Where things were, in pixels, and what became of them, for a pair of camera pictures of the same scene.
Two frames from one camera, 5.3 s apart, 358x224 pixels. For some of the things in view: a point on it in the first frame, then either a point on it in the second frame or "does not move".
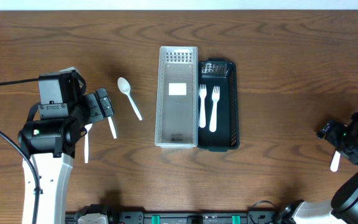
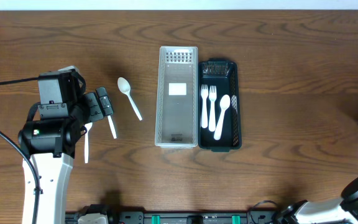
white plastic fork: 202,118 does not move
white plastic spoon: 335,161 to 225,103
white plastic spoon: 112,127 does not move
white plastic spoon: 86,150 does not move
